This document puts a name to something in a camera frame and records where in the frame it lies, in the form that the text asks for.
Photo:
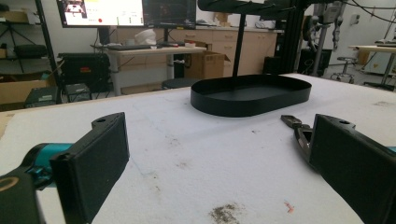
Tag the black bag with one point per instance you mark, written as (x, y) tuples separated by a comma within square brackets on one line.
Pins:
[(30, 50)]

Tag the dark hair clip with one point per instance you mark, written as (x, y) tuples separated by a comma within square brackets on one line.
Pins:
[(300, 133)]

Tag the black metal shelf rack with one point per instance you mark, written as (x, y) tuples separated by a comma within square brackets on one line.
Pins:
[(46, 37)]

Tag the metal stool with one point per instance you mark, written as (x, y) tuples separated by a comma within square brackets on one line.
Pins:
[(345, 70)]

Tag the white crumpled bag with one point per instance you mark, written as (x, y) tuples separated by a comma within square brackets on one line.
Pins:
[(145, 37)]

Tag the large black equipment case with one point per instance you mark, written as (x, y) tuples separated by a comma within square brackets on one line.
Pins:
[(84, 71)]

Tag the light wooden side table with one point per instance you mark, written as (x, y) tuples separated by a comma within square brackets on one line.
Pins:
[(373, 48)]

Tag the monitor with dark screen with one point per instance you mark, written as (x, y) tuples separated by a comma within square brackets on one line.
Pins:
[(169, 12)]

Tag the flat cardboard box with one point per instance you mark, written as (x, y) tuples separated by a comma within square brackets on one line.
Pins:
[(21, 90)]

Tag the monitor with white screen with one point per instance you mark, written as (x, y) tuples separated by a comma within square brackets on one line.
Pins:
[(102, 12)]

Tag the black round stool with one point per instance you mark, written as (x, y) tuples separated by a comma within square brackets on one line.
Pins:
[(179, 83)]

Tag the black two-tier tray stand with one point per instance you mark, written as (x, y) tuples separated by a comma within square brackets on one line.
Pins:
[(249, 102)]

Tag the black metal frame post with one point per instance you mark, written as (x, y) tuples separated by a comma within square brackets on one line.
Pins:
[(291, 40)]

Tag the black electronic device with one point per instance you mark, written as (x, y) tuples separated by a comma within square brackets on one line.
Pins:
[(77, 91), (42, 97)]

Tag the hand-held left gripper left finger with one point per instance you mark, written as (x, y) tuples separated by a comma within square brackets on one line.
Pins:
[(90, 161)]

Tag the open cardboard box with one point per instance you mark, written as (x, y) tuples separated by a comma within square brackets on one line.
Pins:
[(205, 65)]

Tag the white foam table cover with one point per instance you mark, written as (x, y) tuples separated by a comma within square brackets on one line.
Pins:
[(202, 149)]

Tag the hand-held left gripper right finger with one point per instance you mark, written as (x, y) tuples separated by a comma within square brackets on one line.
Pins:
[(351, 161)]

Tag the black keyboard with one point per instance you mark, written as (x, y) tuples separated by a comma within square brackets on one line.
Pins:
[(129, 47)]

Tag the white height-adjustable desk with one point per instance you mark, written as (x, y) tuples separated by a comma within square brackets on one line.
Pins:
[(155, 51)]

